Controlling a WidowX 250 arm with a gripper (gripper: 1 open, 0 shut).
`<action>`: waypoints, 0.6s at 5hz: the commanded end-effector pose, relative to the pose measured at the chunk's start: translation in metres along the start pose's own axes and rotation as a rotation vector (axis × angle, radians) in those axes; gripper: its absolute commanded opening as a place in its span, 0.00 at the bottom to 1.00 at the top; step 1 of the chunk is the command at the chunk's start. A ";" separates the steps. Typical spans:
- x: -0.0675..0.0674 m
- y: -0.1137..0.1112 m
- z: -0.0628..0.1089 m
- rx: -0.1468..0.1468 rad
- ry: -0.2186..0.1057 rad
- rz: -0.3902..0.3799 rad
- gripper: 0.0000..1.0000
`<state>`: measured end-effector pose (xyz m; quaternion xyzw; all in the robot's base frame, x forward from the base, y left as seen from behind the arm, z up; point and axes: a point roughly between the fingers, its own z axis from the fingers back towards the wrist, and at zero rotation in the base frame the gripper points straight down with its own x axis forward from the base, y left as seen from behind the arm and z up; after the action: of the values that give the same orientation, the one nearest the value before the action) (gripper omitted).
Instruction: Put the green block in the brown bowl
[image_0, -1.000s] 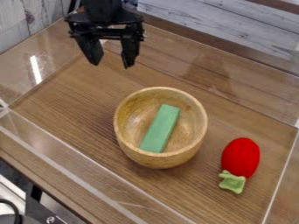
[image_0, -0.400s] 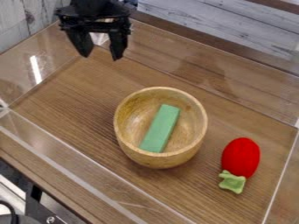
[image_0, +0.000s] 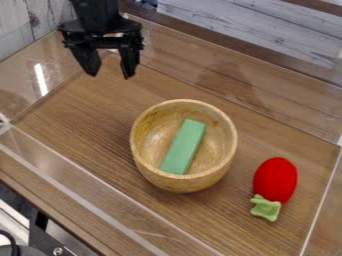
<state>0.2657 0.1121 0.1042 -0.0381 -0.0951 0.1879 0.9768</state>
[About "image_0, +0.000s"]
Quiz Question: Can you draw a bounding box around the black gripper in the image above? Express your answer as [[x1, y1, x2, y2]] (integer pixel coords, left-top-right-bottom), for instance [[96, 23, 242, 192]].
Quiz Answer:
[[58, 0, 143, 79]]

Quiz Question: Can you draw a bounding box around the green rectangular block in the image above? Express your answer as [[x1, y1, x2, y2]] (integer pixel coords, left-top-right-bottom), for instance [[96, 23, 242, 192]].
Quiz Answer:
[[159, 119, 206, 175]]

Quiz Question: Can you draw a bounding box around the brown wooden bowl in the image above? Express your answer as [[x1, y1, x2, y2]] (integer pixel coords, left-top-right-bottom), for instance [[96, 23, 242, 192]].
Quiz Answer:
[[130, 99, 238, 193]]

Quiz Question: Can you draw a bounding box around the red felt strawberry toy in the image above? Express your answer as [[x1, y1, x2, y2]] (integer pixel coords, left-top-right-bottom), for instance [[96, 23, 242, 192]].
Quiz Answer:
[[250, 157, 298, 222]]

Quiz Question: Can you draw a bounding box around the clear acrylic corner bracket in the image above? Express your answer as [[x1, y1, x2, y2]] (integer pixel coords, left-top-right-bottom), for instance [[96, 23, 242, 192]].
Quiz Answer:
[[107, 49, 119, 53]]

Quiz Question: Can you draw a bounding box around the clear acrylic tray wall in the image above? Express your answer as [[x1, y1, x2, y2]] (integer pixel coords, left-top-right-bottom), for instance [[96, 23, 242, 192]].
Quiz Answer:
[[0, 118, 223, 256]]

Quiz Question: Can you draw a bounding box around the black table leg bracket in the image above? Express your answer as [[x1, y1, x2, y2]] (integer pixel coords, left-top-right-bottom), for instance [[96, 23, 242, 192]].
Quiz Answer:
[[28, 211, 76, 256]]

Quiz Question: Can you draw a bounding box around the black cable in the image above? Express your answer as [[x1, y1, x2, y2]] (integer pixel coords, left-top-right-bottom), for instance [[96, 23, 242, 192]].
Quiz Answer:
[[0, 229, 20, 256]]

